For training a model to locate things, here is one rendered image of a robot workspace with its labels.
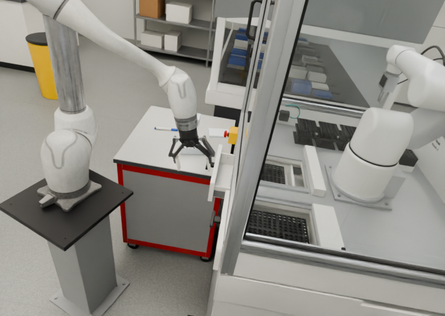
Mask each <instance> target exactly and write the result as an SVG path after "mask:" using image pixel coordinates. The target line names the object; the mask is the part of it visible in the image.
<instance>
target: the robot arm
mask: <svg viewBox="0 0 445 316"><path fill-rule="evenodd" d="M26 1H28V2H29V3H30V4H31V5H32V6H34V7H36V8H37V9H38V10H39V11H40V13H42V17H43V21H44V28H45V32H46V39H47V43H48V49H49V53H50V60H51V64H52V71H53V74H54V81H55V85H56V92H57V96H58V103H59V107H58V108H57V110H56V111H55V113H54V132H51V133H50V134H49V135H48V136H47V137H46V138H45V139H44V141H43V143H42V146H41V150H40V156H41V162H42V168H43V171H44V176H45V178H46V181H47V184H48V185H47V186H44V187H42V188H40V189H38V190H37V193H38V195H41V196H44V198H42V199H41V200H40V201H39V202H38V203H39V205H40V206H41V207H46V206H49V205H51V204H53V203H55V204H56V205H58V206H60V207H61V208H62V210H63V211H65V212H68V211H71V210H72V209H73V208H74V207H75V206H76V205H77V204H78V203H80V202H82V201H83V200H84V199H86V198H88V197H89V196H90V195H92V194H94V193H95V192H97V191H100V190H101V189H102V187H101V184H97V183H95V182H93V181H91V180H90V179H89V163H90V157H91V151H92V150H93V147H94V146H95V142H96V140H97V135H98V130H99V128H98V124H97V120H96V119H95V116H94V114H93V110H92V109H91V108H90V107H89V106H87V105H86V104H85V96H84V90H83V80H82V75H81V65H80V60H79V50H78V45H77V35H76V32H78V33H80V34H81V35H83V36H84V37H86V38H88V39H90V40H91V41H93V42H94V43H96V44H98V45H100V46H101V47H103V48H105V49H106V50H108V51H110V52H112V53H114V54H116V55H118V56H120V57H122V58H125V59H127V60H129V61H131V62H133V63H135V64H138V65H139V66H142V67H143V68H146V69H147V70H148V71H150V72H151V73H153V74H154V75H155V76H156V77H157V79H158V82H159V86H160V87H161V88H162V89H163V90H164V91H165V92H166V94H167V95H168V100H169V103H170V107H171V110H172V112H173V115H174V119H175V125H176V128H177V129H178V131H179V137H176V136H174V137H173V139H172V141H173V144H172V147H171V149H170V152H169V154H168V156H169V157H172V158H173V162H174V164H176V166H177V170H178V171H179V170H180V168H181V166H180V162H179V156H178V154H179V152H180V151H181V149H183V147H184V146H185V147H186V148H188V147H192V148H193V147H196V149H199V150H200V151H201V152H202V153H203V154H204V155H205V156H206V157H207V167H208V172H210V169H211V165H210V164H211V163H212V157H215V151H214V150H213V148H212V147H211V145H210V144H209V143H208V141H207V139H206V136H205V135H204V136H203V137H199V136H198V134H197V125H198V122H197V96H196V91H195V86H194V84H193V82H192V80H191V78H190V77H189V75H187V74H186V73H185V72H184V71H183V70H180V69H179V68H177V67H175V66H167V65H165V64H163V63H161V62H160V61H158V60H157V59H155V58H154V57H152V56H151V55H149V54H147V53H146V52H144V51H143V50H141V49H139V48H138V47H136V46H135V45H133V44H131V43H130V42H128V41H127V40H125V39H123V38H121V37H120V36H119V35H117V34H115V33H114V32H113V31H111V30H110V29H109V28H107V27H106V26H105V25H104V24H103V23H102V22H101V21H100V20H99V19H98V18H97V17H96V16H95V15H94V14H93V13H92V12H91V11H90V10H89V9H88V8H87V7H86V6H85V5H84V4H83V3H82V1H81V0H26ZM199 140H200V141H201V142H202V143H203V144H204V146H205V147H206V148H205V147H204V146H202V145H201V143H200V142H199ZM178 141H180V143H181V145H180V146H179V148H178V149H177V150H176V151H175V152H174V153H172V152H173V150H174V147H175V144H176V143H177V142H178Z"/></svg>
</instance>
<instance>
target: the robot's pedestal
mask: <svg viewBox="0 0 445 316"><path fill-rule="evenodd" d="M47 242H48V246H49V249H50V253H51V255H52V259H53V262H54V266H55V269H56V273H57V275H58V279H59V282H60V286H61V288H60V289H59V290H58V291H57V292H56V293H55V294H54V295H53V296H52V297H51V298H50V299H49V301H51V302H52V303H53V304H54V305H56V306H57V307H59V308H60V309H61V310H63V311H64V312H66V313H67V314H68V315H70V316H103V315H104V314H105V313H106V311H107V310H108V309H109V308H110V307H111V306H112V304H114V302H115V301H116V300H117V299H118V298H119V296H120V295H121V294H122V293H123V291H124V290H125V289H126V288H127V287H128V286H129V285H130V282H128V281H126V280H125V279H124V278H122V277H120V276H119V275H117V274H116V272H115V261H114V255H113V243H112V237H111V226H110V220H109V215H108V216H107V217H105V218H104V219H103V220H102V221H101V222H100V223H98V224H97V225H96V226H95V227H93V228H92V229H91V230H90V231H89V232H88V233H87V234H85V235H84V236H83V237H81V238H80V239H79V240H78V241H77V242H76V243H75V244H73V245H72V246H71V247H69V248H68V249H67V250H66V251H65V252H64V251H63V250H62V249H60V248H58V247H57V246H55V245H54V244H52V243H51V242H49V241H47Z"/></svg>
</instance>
